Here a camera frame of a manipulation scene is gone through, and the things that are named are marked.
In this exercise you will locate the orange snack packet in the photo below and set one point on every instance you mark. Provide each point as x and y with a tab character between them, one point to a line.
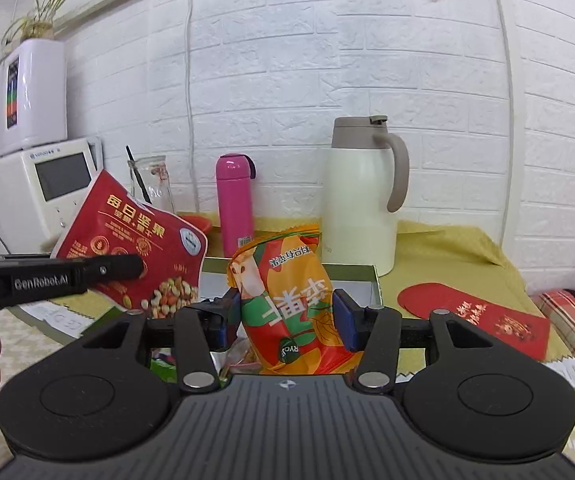
292	300

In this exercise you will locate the yellow-green tablecloth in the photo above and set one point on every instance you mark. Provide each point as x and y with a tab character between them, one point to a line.
447	255

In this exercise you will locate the beige water dispenser with screen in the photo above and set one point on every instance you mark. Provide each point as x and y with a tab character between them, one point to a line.
17	210

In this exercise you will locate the white wall pipe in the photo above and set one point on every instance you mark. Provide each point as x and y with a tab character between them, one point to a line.
507	110

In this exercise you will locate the red plastic bowl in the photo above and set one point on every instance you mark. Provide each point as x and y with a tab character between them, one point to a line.
200	222

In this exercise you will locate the red nut packet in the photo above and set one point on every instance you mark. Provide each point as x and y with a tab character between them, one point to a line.
127	225

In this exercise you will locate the red envelope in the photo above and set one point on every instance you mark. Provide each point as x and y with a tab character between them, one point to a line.
477	317

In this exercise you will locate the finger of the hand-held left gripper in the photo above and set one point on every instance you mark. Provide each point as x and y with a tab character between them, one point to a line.
114	267

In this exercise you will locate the green cardboard box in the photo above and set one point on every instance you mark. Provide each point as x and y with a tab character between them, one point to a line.
355	280

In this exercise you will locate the white water purifier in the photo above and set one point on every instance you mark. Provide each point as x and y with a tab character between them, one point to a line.
42	100

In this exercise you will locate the cream thermos jug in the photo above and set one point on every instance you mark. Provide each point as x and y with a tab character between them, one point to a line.
357	210

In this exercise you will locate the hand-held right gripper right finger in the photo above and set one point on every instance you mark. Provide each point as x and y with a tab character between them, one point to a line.
345	321

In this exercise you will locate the clear glass carafe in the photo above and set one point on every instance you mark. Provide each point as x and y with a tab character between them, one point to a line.
160	185

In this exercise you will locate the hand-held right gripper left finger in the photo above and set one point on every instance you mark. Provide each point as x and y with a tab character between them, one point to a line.
231	316

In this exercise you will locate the pink insulated bottle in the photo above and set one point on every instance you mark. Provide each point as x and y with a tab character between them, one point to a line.
235	205

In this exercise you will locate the potted green plant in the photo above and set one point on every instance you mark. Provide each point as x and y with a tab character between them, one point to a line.
42	15

